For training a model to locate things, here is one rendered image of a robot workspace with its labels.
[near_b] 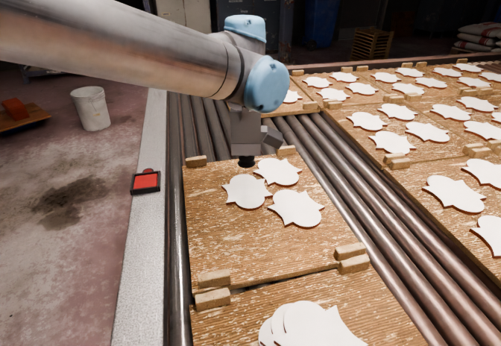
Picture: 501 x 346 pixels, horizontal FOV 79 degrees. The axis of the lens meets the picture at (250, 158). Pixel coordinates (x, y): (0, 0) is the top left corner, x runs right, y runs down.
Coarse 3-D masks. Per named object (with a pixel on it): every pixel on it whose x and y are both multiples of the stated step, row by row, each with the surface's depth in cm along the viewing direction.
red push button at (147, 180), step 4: (136, 176) 84; (140, 176) 84; (144, 176) 84; (148, 176) 84; (152, 176) 84; (156, 176) 84; (136, 180) 83; (140, 180) 83; (144, 180) 83; (148, 180) 83; (152, 180) 83; (156, 180) 83; (136, 184) 81; (140, 184) 81; (144, 184) 81; (148, 184) 81; (152, 184) 81; (156, 184) 81; (136, 188) 80
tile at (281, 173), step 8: (264, 160) 88; (272, 160) 88; (280, 160) 88; (264, 168) 85; (272, 168) 85; (280, 168) 85; (288, 168) 85; (296, 168) 85; (264, 176) 82; (272, 176) 82; (280, 176) 82; (288, 176) 82; (296, 176) 82; (272, 184) 80; (280, 184) 79; (288, 184) 79
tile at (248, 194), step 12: (240, 180) 80; (252, 180) 80; (264, 180) 80; (228, 192) 76; (240, 192) 76; (252, 192) 76; (264, 192) 76; (228, 204) 73; (240, 204) 72; (252, 204) 72
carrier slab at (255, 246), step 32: (224, 160) 90; (256, 160) 90; (288, 160) 90; (192, 192) 77; (224, 192) 77; (320, 192) 77; (192, 224) 68; (224, 224) 68; (256, 224) 68; (320, 224) 68; (192, 256) 61; (224, 256) 61; (256, 256) 61; (288, 256) 61; (320, 256) 61; (192, 288) 55
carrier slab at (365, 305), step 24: (264, 288) 55; (288, 288) 55; (312, 288) 55; (336, 288) 55; (360, 288) 55; (384, 288) 55; (192, 312) 51; (216, 312) 51; (240, 312) 51; (264, 312) 51; (360, 312) 51; (384, 312) 51; (192, 336) 48; (216, 336) 48; (240, 336) 48; (360, 336) 48; (384, 336) 48; (408, 336) 48
